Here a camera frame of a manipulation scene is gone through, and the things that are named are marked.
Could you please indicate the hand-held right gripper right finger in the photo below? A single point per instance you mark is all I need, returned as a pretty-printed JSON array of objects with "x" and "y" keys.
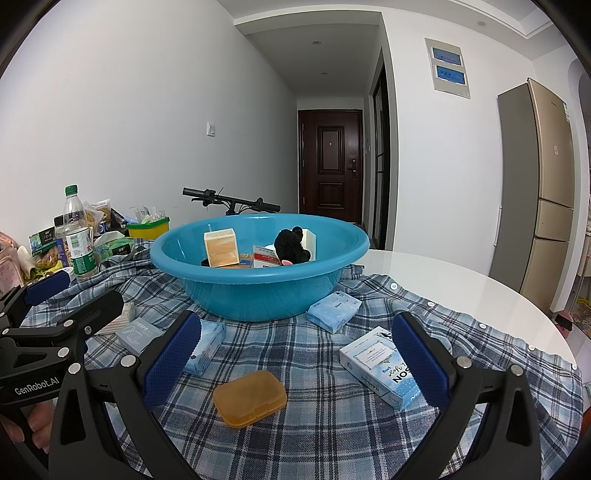
[{"x": 418, "y": 364}]

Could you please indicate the blue plastic basin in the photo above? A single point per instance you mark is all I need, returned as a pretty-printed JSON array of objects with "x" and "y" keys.
[{"x": 258, "y": 295}]

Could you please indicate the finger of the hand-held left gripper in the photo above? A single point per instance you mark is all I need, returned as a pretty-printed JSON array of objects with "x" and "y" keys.
[
  {"x": 99, "y": 307},
  {"x": 46, "y": 286}
]

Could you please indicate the blue white carton box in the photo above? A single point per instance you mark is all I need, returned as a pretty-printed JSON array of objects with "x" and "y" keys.
[{"x": 374, "y": 357}]

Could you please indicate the white red striped box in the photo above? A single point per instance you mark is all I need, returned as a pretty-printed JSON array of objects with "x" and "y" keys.
[{"x": 265, "y": 258}]

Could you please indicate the black framed glass door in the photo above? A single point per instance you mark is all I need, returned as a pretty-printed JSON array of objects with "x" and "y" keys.
[{"x": 381, "y": 161}]

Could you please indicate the white beige tissue pack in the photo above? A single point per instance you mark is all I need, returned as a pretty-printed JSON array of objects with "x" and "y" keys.
[{"x": 122, "y": 318}]

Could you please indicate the yellow green plastic container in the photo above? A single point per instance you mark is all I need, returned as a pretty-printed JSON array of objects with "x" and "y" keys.
[{"x": 147, "y": 228}]

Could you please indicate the grey wall panel blue windows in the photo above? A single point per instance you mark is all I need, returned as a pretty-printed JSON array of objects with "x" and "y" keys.
[{"x": 448, "y": 69}]

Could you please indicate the yellow snack bag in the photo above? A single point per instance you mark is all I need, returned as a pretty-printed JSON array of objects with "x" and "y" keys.
[{"x": 99, "y": 214}]

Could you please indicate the green tissue pack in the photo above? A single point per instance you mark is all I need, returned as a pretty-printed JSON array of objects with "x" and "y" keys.
[{"x": 113, "y": 247}]

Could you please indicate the person's left hand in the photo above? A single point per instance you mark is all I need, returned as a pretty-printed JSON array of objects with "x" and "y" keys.
[{"x": 39, "y": 424}]

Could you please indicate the pink bag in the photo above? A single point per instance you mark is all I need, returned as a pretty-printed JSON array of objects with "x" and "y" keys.
[{"x": 9, "y": 263}]

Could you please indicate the white light switch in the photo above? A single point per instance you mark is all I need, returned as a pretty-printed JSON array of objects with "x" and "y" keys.
[{"x": 211, "y": 129}]

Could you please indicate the dark brown entrance door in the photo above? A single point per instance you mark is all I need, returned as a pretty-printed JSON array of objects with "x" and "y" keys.
[{"x": 330, "y": 152}]

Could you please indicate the gold grey refrigerator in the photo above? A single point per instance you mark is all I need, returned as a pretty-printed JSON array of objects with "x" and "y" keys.
[{"x": 549, "y": 184}]

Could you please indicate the black plush toy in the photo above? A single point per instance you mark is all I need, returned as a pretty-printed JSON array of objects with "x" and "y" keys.
[{"x": 288, "y": 244}]

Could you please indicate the orange translucent pill case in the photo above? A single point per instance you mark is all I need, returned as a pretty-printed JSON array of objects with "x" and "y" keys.
[{"x": 249, "y": 399}]

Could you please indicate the small grey box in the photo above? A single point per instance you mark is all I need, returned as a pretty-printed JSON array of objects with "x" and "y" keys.
[{"x": 138, "y": 334}]

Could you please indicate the light blue tissue pack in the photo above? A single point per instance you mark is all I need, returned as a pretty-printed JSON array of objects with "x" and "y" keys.
[
  {"x": 207, "y": 344},
  {"x": 332, "y": 311}
]

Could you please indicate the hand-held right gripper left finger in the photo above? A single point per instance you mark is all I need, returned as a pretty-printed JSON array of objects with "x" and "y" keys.
[{"x": 173, "y": 355}]

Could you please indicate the clear water bottle green cap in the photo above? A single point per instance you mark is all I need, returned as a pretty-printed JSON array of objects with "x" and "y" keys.
[{"x": 81, "y": 249}]

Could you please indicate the dark green snack bag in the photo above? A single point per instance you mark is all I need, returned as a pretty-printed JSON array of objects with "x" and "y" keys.
[{"x": 44, "y": 247}]

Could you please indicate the blue plaid shirt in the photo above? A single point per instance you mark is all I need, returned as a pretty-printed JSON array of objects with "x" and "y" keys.
[{"x": 295, "y": 350}]

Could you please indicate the white round desktop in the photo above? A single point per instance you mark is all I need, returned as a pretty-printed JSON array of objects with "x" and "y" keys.
[{"x": 461, "y": 286}]

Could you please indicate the plain white box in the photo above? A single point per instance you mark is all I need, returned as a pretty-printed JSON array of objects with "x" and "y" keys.
[{"x": 310, "y": 242}]

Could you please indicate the cream orange box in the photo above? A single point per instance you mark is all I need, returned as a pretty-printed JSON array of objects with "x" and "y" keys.
[{"x": 221, "y": 249}]

